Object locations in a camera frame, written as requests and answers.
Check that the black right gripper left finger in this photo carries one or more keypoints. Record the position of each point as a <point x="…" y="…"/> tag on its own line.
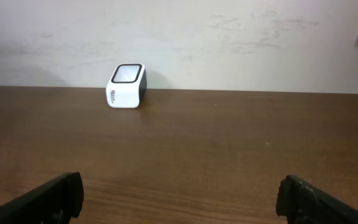
<point x="56" y="201"/>

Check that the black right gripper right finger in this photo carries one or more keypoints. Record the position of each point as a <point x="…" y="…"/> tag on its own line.
<point x="301" y="202"/>

